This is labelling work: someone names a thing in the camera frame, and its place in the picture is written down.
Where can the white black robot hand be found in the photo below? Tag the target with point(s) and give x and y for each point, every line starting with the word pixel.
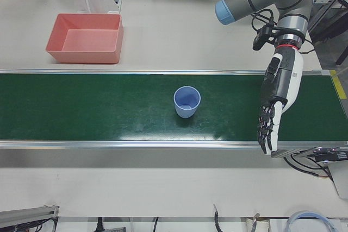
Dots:
pixel 295 63

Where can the blue plastic cup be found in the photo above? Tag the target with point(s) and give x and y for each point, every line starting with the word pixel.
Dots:
pixel 185 112

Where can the white paper cup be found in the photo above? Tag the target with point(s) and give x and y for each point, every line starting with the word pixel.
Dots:
pixel 250 226
pixel 263 226

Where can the pink plastic box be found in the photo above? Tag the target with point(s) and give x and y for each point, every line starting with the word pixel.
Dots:
pixel 81 41

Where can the black electronics unit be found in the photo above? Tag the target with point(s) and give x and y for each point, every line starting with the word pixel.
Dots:
pixel 331 156

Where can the grey flat device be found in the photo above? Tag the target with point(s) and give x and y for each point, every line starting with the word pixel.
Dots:
pixel 340 180

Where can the green conveyor belt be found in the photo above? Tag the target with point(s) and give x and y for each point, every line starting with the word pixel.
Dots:
pixel 81 107

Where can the aluminium profile bar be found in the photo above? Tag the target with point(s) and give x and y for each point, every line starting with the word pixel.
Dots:
pixel 24 214

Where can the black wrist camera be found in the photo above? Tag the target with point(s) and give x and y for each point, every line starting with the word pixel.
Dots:
pixel 259 39

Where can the aluminium frame strut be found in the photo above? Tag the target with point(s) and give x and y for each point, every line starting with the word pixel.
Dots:
pixel 326 14

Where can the white column base bracket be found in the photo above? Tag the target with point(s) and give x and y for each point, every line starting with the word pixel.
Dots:
pixel 95 1

